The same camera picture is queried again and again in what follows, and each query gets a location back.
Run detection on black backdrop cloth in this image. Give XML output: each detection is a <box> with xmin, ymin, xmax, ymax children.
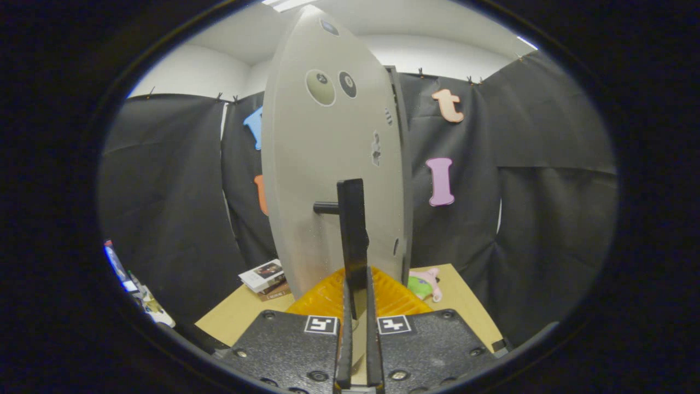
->
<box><xmin>97</xmin><ymin>50</ymin><xmax>620</xmax><ymax>348</ymax></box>

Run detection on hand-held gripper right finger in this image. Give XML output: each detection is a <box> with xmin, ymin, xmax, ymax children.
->
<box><xmin>365</xmin><ymin>266</ymin><xmax>499</xmax><ymax>394</ymax></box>

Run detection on white and blue clutter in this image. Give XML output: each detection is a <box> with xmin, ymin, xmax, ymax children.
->
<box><xmin>103</xmin><ymin>240</ymin><xmax>177</xmax><ymax>329</ymax></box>

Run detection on grey shoe cabinet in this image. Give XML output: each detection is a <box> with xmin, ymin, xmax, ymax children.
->
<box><xmin>384</xmin><ymin>65</ymin><xmax>415</xmax><ymax>286</ymax></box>

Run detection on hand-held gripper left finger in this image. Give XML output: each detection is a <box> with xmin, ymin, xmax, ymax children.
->
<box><xmin>216</xmin><ymin>267</ymin><xmax>353</xmax><ymax>394</ymax></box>

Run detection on large ceiling light panel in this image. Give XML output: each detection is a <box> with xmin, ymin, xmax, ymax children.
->
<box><xmin>261</xmin><ymin>0</ymin><xmax>323</xmax><ymax>13</ymax></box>

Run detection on pink and green plush toy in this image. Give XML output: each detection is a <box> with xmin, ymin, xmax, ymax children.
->
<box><xmin>407</xmin><ymin>267</ymin><xmax>444</xmax><ymax>303</ymax></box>

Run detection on brown book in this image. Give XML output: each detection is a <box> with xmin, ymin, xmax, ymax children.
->
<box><xmin>257</xmin><ymin>282</ymin><xmax>291</xmax><ymax>302</ymax></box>

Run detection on beige shoe cabinet door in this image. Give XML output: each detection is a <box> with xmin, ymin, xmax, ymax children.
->
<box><xmin>261</xmin><ymin>4</ymin><xmax>408</xmax><ymax>302</ymax></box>

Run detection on black door handle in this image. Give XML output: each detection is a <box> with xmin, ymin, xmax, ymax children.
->
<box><xmin>313</xmin><ymin>178</ymin><xmax>370</xmax><ymax>321</ymax></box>

